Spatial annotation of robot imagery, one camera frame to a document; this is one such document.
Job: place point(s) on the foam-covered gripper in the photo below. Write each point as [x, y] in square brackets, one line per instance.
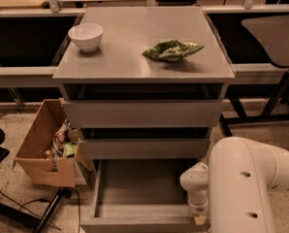
[199, 208]

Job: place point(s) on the grey bottom drawer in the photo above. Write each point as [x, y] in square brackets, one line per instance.
[141, 196]

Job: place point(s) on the grey drawer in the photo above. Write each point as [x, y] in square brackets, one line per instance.
[141, 196]
[143, 148]
[142, 114]

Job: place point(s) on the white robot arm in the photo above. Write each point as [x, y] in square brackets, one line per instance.
[232, 189]

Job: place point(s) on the grey middle drawer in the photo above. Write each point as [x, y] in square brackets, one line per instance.
[143, 148]

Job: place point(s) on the grey drawer cabinet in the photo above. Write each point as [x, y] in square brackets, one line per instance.
[118, 71]

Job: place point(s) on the grey top drawer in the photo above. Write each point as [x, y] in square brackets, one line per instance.
[142, 114]

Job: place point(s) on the black tripod stand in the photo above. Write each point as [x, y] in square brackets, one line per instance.
[61, 192]

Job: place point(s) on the clutter inside cardboard box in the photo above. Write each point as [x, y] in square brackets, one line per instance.
[64, 142]

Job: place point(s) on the green leaf-shaped dish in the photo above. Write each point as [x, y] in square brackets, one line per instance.
[172, 51]

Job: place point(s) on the brown cardboard box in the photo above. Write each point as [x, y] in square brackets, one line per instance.
[58, 172]

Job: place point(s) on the grey tilted board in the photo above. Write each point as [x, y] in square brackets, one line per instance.
[272, 33]

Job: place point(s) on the white ceramic bowl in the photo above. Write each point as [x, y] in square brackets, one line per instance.
[86, 36]

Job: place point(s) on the black table leg frame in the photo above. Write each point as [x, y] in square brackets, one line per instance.
[279, 96]

